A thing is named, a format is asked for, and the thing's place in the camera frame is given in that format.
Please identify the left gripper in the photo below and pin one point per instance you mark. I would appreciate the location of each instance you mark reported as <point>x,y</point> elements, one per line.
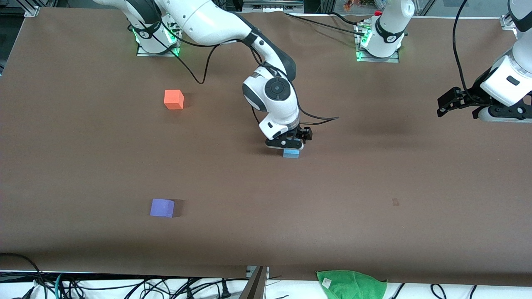
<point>472,99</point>

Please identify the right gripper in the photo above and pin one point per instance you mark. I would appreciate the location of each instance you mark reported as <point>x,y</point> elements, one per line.
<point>302,133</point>

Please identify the light blue foam block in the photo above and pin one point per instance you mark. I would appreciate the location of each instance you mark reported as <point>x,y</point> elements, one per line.
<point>291,154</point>

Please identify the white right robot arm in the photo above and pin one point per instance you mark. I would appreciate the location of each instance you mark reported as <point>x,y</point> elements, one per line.
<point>208,20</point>

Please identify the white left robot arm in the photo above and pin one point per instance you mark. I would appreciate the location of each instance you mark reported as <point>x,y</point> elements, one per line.
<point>390,29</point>

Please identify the orange foam block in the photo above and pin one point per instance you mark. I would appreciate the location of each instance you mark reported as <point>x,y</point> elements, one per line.
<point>173,99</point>

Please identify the purple foam block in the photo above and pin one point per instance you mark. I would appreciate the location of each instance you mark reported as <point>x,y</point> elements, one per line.
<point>161,207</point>

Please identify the brown table cover sheet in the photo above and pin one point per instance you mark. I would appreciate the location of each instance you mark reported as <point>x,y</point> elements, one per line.
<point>266,207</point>

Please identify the grey metal box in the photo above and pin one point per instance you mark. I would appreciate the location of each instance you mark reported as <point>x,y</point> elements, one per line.
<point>270,6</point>

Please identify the colourful toy pile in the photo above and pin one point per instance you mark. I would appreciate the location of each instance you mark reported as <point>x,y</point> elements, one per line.
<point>353,5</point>

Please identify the green microfibre cloth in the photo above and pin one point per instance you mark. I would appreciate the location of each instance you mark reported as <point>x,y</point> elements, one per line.
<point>349,286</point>

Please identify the black power plug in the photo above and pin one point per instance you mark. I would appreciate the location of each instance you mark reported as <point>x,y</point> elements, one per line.
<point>226,290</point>

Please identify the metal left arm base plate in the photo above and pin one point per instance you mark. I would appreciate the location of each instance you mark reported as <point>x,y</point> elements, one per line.
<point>390,60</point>

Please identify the aluminium frame corner bracket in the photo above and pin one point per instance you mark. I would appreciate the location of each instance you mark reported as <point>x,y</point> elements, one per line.
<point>508,21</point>
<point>32,11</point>

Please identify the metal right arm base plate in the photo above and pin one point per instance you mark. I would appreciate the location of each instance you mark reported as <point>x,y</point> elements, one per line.
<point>166,54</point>

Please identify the dark metal stand post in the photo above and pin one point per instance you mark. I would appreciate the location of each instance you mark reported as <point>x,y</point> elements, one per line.
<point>254,286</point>

